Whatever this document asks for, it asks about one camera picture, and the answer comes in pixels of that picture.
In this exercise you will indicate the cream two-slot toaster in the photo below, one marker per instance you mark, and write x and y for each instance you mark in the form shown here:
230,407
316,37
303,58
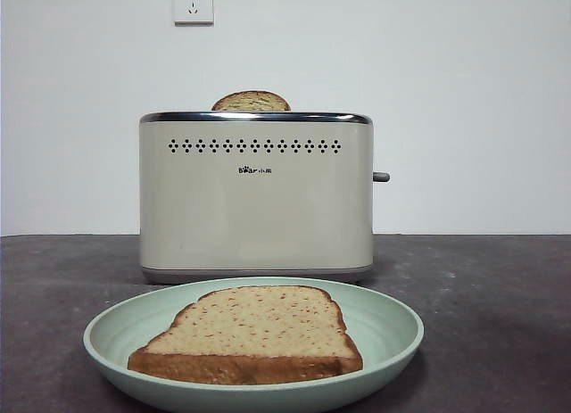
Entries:
254,217

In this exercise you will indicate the pale green round plate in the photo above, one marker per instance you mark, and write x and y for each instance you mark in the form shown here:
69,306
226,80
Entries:
388,341

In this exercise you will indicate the large toast bread slice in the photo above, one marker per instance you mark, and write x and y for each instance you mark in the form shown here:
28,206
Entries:
259,328

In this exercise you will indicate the small bread slice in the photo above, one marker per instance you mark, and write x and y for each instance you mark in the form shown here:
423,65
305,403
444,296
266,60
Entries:
250,101

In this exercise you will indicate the grey toaster lever knob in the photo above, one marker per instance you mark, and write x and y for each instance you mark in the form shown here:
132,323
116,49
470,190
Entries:
382,177

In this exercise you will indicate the white wall socket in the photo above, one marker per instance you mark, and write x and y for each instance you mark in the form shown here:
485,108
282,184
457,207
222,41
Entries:
194,11

